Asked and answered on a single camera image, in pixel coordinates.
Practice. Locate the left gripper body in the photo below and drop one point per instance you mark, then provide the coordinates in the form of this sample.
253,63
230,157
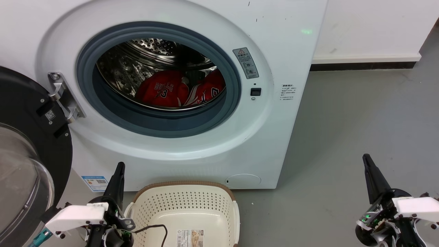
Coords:
115,233

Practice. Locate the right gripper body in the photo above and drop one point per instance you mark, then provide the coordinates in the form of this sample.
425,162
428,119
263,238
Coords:
384,226

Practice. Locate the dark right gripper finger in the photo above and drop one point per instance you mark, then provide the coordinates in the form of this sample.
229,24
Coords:
383,187
372,185

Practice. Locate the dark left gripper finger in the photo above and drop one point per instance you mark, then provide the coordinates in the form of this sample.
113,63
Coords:
120,188
112,188

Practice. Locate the red Bulls jersey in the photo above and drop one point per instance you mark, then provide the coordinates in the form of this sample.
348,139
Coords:
161,91

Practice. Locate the red basketball shorts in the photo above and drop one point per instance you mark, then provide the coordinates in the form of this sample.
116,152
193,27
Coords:
211,87

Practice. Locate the cream perforated laundry basket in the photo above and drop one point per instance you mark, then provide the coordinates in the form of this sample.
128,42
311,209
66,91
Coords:
185,206

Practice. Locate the stainless steel washing machine drum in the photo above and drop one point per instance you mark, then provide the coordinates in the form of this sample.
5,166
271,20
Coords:
137,65

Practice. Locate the washing machine door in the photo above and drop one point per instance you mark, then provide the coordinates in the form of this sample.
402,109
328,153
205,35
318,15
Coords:
20,103

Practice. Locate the blue energy label sticker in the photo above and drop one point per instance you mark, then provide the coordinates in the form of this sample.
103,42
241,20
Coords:
95,183

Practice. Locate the grey rubber door gasket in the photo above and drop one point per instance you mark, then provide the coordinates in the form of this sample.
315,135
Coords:
154,123

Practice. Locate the QR code sticker on door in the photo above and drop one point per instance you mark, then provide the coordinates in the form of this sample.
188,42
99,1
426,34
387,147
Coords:
50,115

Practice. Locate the white front-load washing machine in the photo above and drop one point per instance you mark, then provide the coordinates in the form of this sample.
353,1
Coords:
281,137

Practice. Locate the metal door hinge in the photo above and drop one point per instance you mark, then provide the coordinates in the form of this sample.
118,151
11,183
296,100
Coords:
63,96

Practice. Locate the round white filter cover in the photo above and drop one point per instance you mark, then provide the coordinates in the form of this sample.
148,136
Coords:
243,181

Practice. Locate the small printed text label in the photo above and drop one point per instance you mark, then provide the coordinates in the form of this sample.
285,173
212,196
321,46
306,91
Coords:
288,93

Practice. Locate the black door latch socket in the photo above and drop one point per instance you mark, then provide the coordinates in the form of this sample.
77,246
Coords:
256,91

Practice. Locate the grey warning sticker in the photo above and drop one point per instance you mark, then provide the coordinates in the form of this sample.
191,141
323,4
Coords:
246,63

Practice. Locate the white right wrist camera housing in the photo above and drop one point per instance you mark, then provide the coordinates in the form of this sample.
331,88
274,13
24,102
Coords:
418,206

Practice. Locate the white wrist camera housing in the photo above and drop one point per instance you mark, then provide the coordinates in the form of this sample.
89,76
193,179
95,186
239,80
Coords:
418,206
75,216

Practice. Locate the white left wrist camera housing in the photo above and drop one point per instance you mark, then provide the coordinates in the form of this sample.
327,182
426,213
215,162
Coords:
75,216

